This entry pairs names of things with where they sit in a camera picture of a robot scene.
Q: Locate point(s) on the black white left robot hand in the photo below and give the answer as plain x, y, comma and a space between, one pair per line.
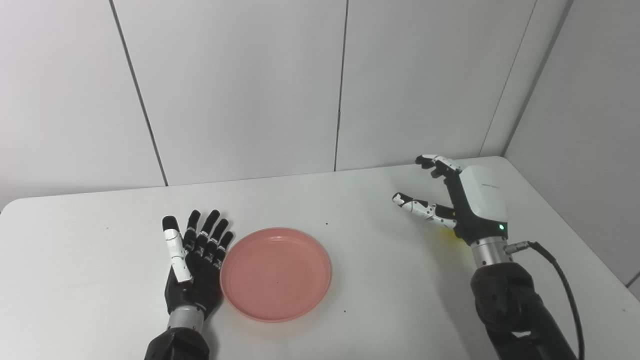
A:
197, 285

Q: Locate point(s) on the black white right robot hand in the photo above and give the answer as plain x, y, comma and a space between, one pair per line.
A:
477, 205

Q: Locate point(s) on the yellow lemon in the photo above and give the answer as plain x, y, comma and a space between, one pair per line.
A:
448, 234

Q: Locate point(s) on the pink round plate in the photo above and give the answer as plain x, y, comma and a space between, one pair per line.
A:
275, 274

